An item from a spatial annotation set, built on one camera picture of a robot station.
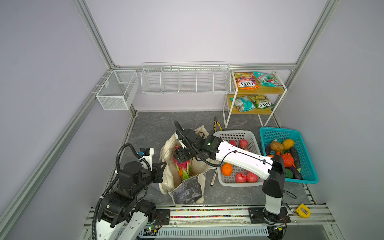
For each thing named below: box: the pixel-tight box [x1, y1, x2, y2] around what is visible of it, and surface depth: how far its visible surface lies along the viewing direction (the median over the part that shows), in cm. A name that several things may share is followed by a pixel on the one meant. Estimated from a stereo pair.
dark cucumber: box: [290, 146, 301, 169], surface depth 91 cm
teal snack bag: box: [230, 96, 256, 113], surface depth 101 cm
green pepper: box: [285, 168, 294, 179], surface depth 84 cm
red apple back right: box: [239, 139, 249, 149], surface depth 98 cm
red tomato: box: [281, 152, 294, 168], surface depth 84 cm
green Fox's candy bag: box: [248, 94, 275, 110], surface depth 103 cm
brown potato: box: [270, 141, 284, 152], surface depth 94 cm
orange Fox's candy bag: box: [234, 72, 259, 90], surface depth 88 cm
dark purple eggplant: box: [288, 165, 303, 179], surface depth 85 cm
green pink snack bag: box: [253, 71, 283, 88], surface depth 88 cm
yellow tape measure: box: [296, 203, 311, 218], surface depth 75 cm
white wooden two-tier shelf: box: [222, 71, 288, 129], surface depth 101 cm
